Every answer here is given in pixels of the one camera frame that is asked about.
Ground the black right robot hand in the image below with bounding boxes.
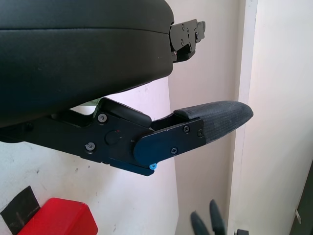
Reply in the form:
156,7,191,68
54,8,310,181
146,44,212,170
190,199,227,235

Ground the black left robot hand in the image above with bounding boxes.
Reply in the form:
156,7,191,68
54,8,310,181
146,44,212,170
0,0,254,177

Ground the red block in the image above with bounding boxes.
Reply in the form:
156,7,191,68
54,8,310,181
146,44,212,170
17,197,98,235

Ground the dark grey furniture edge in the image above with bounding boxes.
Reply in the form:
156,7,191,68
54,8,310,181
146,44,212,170
294,156,313,235

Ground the black tape strip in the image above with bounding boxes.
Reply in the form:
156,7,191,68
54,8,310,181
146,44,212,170
0,186,41,235

